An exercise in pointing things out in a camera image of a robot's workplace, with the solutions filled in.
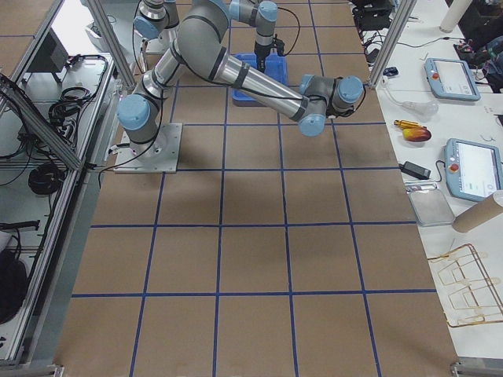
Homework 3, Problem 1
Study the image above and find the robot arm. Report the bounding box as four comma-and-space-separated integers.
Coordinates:
117, 1, 365, 161
134, 1, 277, 89

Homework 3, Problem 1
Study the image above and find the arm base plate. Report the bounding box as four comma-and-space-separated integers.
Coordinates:
113, 122, 183, 174
140, 29, 178, 55

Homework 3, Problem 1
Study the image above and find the lower teach pendant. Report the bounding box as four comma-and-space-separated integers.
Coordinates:
444, 138, 502, 202

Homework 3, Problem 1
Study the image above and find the white paper roll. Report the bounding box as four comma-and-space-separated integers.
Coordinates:
439, 0, 472, 33

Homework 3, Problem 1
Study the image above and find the black power adapter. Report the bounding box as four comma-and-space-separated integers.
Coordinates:
398, 161, 431, 180

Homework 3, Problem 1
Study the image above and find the cardboard tube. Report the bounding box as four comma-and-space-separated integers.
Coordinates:
452, 190, 502, 233

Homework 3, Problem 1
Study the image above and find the red yellow mango toy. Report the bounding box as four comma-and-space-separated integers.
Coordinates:
402, 126, 431, 142

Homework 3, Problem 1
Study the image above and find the aluminium frame post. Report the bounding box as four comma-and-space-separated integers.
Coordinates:
368, 0, 417, 89

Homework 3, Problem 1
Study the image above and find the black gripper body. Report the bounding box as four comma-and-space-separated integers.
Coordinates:
254, 35, 285, 59
325, 106, 354, 119

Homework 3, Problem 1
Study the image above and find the clear light bulb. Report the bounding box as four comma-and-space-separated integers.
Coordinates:
401, 101, 439, 118

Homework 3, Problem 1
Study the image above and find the blue plastic tray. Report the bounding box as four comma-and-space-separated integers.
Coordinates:
231, 53, 289, 107

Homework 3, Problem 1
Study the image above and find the teach pendant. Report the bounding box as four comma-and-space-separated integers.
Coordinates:
424, 58, 480, 102
444, 138, 502, 202

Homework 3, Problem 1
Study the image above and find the upper teach pendant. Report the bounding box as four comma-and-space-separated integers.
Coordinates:
424, 58, 480, 102

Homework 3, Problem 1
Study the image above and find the gold wire rack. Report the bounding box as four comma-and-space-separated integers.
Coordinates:
428, 243, 502, 328

